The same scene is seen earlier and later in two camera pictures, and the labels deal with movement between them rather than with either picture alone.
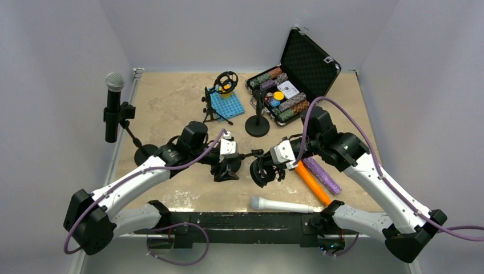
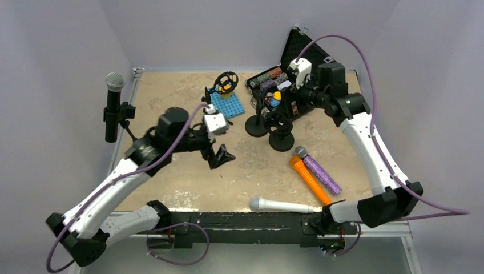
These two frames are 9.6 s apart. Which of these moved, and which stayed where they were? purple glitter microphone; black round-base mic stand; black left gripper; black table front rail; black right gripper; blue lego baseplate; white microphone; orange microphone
Moved: black right gripper; black left gripper
Stayed: black table front rail; purple glitter microphone; blue lego baseplate; white microphone; orange microphone; black round-base mic stand
